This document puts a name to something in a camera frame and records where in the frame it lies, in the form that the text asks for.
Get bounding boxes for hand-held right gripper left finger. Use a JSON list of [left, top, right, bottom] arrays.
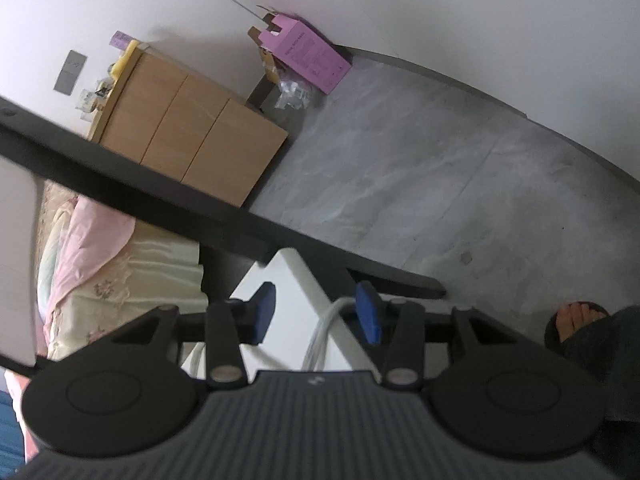
[[111, 282, 277, 392]]

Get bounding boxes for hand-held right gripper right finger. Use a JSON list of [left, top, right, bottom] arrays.
[[354, 281, 521, 392]]

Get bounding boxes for white shoelace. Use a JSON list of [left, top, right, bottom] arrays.
[[301, 297, 357, 373]]

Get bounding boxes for bed with floral cream bedspread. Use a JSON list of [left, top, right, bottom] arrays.
[[35, 180, 208, 361]]

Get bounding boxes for pink blanket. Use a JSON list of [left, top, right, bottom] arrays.
[[42, 195, 136, 341]]

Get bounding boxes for wooden drawer cabinet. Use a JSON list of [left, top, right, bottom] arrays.
[[87, 42, 290, 208]]

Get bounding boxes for clear plastic bag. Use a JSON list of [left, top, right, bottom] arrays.
[[274, 79, 315, 111]]

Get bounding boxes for brown cardboard box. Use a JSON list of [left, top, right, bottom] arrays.
[[246, 5, 281, 83]]

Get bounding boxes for person's dark clothing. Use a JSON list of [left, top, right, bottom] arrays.
[[565, 305, 640, 480]]

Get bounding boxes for pink cardboard box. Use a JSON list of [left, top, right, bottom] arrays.
[[260, 12, 352, 95]]

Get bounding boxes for small clear bottles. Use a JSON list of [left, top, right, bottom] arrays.
[[75, 77, 113, 121]]

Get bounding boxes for blue curtain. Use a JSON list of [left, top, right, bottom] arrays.
[[0, 392, 26, 466]]

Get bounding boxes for yellow foam block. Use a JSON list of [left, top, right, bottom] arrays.
[[111, 41, 141, 81]]

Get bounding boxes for grey wall plate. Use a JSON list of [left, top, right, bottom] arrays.
[[53, 50, 87, 95]]

